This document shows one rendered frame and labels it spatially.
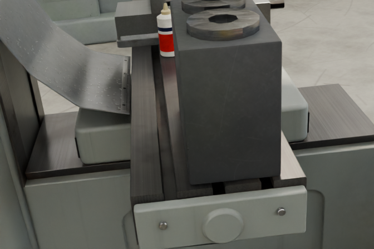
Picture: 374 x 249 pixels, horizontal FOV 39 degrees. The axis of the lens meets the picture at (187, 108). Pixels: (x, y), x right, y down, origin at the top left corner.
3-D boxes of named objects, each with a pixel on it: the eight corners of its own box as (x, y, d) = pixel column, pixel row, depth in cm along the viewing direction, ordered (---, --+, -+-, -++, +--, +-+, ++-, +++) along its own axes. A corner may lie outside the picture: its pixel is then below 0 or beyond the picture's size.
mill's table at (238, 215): (202, -4, 179) (201, -27, 176) (311, 235, 69) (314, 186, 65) (135, 3, 178) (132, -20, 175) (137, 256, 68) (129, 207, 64)
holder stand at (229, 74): (251, 102, 87) (249, -17, 78) (282, 177, 68) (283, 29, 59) (179, 109, 87) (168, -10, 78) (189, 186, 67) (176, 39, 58)
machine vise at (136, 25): (260, 15, 130) (260, -30, 125) (272, 34, 117) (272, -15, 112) (120, 27, 129) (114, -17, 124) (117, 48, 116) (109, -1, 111)
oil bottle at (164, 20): (178, 49, 112) (174, -1, 107) (180, 56, 109) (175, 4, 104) (160, 51, 112) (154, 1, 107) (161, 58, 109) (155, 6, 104)
